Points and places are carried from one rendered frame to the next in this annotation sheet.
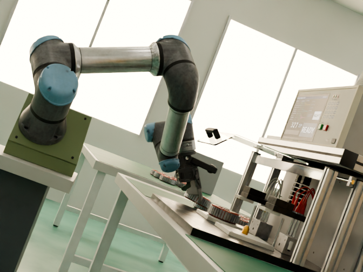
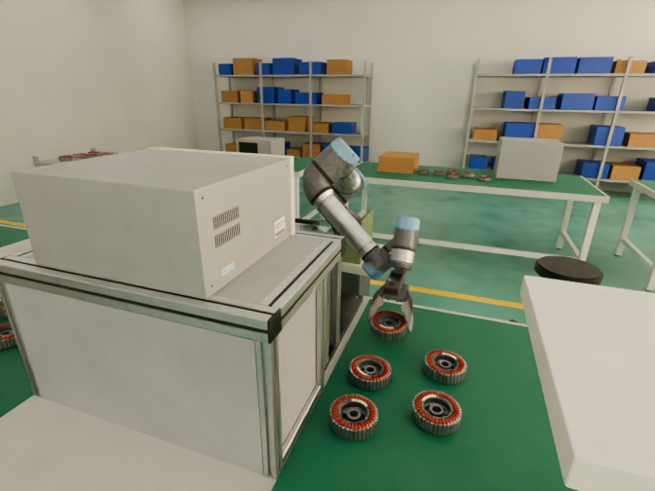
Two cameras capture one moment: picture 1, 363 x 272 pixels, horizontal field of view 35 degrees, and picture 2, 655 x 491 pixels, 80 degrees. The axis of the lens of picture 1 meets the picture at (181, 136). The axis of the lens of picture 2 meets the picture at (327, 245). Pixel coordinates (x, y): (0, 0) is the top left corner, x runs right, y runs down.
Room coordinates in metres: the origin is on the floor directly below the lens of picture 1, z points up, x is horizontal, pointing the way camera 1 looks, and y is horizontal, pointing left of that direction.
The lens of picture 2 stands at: (2.72, -1.13, 1.47)
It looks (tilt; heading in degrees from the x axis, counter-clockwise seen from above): 21 degrees down; 122
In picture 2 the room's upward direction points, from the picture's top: 1 degrees clockwise
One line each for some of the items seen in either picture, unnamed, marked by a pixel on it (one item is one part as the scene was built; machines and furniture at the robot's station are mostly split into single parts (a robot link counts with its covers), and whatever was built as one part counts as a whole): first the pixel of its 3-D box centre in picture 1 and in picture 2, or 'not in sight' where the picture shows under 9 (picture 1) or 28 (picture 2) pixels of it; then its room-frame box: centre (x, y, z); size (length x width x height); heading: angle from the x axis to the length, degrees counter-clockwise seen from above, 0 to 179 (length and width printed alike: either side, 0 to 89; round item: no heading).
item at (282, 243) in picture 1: (287, 244); not in sight; (1.82, -0.43, 0.80); 0.07 x 0.05 x 0.06; 13
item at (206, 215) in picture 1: (221, 221); not in sight; (2.02, -0.23, 0.78); 0.15 x 0.15 x 0.01; 13
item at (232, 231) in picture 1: (243, 235); not in sight; (1.79, -0.29, 0.78); 0.15 x 0.15 x 0.01; 13
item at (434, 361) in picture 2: (206, 206); (444, 365); (2.54, -0.21, 0.77); 0.11 x 0.11 x 0.04
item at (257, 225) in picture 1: (260, 228); not in sight; (2.05, -0.38, 0.80); 0.07 x 0.05 x 0.06; 13
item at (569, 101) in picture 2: not in sight; (574, 101); (2.58, 6.30, 1.40); 0.42 x 0.42 x 0.23; 13
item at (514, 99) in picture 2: not in sight; (513, 99); (1.72, 6.11, 1.41); 0.42 x 0.28 x 0.26; 104
